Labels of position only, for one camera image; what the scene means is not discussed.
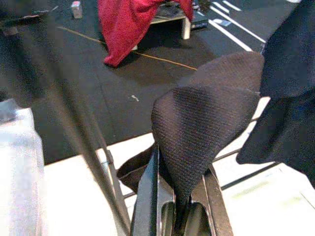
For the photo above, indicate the black machine with white legs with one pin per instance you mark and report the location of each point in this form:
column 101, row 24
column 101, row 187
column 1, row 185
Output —
column 186, row 29

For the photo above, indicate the black t-shirt white print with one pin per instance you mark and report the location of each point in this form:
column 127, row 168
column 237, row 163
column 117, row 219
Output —
column 197, row 123

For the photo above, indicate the small grey box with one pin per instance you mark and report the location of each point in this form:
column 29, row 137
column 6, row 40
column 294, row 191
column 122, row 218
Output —
column 76, row 9

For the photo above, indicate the navy t-shirt gold print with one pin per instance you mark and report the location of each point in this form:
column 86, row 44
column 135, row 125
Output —
column 290, row 73

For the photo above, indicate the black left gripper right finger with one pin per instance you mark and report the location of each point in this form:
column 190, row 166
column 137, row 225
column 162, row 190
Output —
column 216, row 204

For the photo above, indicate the grey ottoman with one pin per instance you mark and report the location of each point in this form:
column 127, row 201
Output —
column 17, row 172

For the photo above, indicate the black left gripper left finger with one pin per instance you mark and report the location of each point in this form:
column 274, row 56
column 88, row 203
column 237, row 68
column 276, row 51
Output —
column 147, row 196

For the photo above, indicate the red cloth cover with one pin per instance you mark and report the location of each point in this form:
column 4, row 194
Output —
column 123, row 29

